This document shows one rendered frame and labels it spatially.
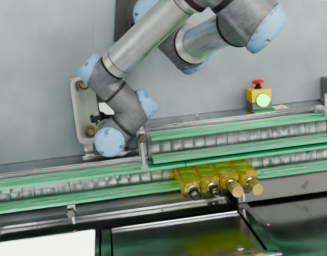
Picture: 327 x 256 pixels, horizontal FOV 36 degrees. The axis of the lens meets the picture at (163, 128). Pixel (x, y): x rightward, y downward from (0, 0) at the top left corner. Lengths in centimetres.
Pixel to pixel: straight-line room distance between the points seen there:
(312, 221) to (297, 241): 15
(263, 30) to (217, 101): 71
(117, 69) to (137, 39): 9
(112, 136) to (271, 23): 47
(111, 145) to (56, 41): 57
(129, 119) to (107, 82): 11
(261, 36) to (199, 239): 63
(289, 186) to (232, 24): 82
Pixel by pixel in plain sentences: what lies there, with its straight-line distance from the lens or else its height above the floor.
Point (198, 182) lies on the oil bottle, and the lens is 148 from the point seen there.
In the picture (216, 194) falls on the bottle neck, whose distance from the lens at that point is 146.
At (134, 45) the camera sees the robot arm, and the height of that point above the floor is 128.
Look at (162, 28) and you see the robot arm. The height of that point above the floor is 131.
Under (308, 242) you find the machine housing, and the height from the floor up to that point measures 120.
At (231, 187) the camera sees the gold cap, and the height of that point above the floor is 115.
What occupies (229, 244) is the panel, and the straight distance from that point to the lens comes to 143.
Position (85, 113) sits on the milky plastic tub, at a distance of 173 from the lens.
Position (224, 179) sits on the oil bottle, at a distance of 150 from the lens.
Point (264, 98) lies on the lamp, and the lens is 172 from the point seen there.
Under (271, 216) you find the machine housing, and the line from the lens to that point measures 168.
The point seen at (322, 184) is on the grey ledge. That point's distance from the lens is 184.
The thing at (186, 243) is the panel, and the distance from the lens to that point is 145.
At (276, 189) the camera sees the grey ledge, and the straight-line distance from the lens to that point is 179.
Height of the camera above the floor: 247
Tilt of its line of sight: 76 degrees down
